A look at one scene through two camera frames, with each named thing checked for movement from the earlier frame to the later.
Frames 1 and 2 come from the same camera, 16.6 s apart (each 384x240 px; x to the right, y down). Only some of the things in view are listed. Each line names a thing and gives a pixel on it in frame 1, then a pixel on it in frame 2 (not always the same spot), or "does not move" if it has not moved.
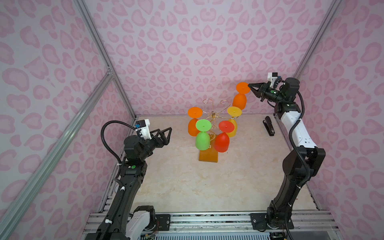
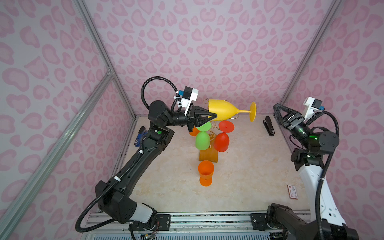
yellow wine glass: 234,111 -> 224,109
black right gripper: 263,94 -> 292,122
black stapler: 269,126 does not move
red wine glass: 222,142 does not move
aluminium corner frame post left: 83,9 does not move
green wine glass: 203,139 does not move
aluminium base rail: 303,221 does not move
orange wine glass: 239,100 -> 206,169
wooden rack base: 210,154 does not move
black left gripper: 158,144 -> 196,119
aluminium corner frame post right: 332,11 does not move
